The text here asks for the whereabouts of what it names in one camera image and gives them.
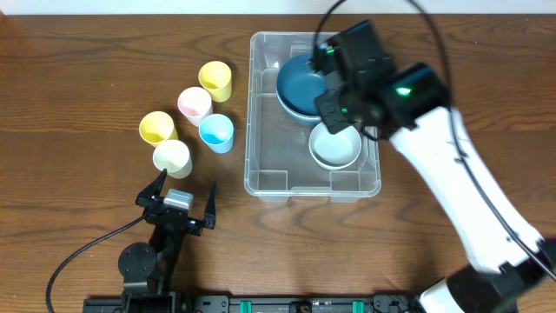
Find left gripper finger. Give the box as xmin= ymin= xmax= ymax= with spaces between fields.
xmin=136 ymin=169 xmax=168 ymax=207
xmin=203 ymin=183 xmax=216 ymax=230

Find dark blue bowl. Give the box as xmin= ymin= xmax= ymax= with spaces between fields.
xmin=276 ymin=53 xmax=327 ymax=122
xmin=281 ymin=103 xmax=321 ymax=126

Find light grey small bowl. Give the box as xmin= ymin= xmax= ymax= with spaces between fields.
xmin=308 ymin=123 xmax=362 ymax=155

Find white small bowl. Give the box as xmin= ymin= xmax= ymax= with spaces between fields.
xmin=311 ymin=153 xmax=359 ymax=170

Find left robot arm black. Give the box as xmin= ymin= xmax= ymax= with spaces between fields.
xmin=116 ymin=170 xmax=216 ymax=313

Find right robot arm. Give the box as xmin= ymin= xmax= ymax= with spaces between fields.
xmin=311 ymin=21 xmax=555 ymax=312

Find clear plastic storage container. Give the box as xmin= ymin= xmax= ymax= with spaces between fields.
xmin=244 ymin=31 xmax=381 ymax=203

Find cream white cup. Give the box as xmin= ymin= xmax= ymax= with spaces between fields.
xmin=153 ymin=140 xmax=193 ymax=179

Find yellow cup near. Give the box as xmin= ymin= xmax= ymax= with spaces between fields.
xmin=139 ymin=111 xmax=178 ymax=147

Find yellow cup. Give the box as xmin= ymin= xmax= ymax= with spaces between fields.
xmin=198 ymin=61 xmax=232 ymax=103
xmin=139 ymin=111 xmax=178 ymax=147

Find blue cup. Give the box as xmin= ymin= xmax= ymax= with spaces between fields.
xmin=199 ymin=114 xmax=235 ymax=154

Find pink cup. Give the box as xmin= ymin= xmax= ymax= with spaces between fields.
xmin=177 ymin=87 xmax=213 ymax=127

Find yellow cup far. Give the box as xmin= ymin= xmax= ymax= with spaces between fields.
xmin=198 ymin=61 xmax=232 ymax=103

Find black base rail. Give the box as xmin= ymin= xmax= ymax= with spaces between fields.
xmin=83 ymin=292 xmax=423 ymax=313

